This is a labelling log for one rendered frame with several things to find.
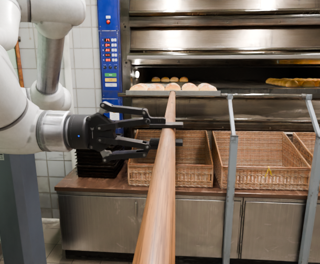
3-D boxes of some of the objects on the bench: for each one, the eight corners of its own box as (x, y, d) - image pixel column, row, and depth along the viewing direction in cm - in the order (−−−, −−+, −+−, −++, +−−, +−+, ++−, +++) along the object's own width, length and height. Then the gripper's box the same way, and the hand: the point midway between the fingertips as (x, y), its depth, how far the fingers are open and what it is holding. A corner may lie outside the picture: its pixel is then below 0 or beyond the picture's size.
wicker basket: (209, 163, 217) (210, 130, 211) (280, 164, 214) (284, 130, 208) (219, 189, 170) (221, 147, 163) (310, 191, 167) (316, 149, 161)
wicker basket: (137, 161, 221) (136, 128, 215) (205, 162, 218) (206, 129, 212) (126, 186, 174) (125, 145, 168) (214, 188, 171) (216, 146, 165)
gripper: (76, 92, 60) (183, 94, 58) (81, 160, 63) (181, 163, 62) (62, 96, 52) (184, 97, 51) (68, 172, 56) (182, 176, 55)
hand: (166, 133), depth 57 cm, fingers closed on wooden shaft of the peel, 3 cm apart
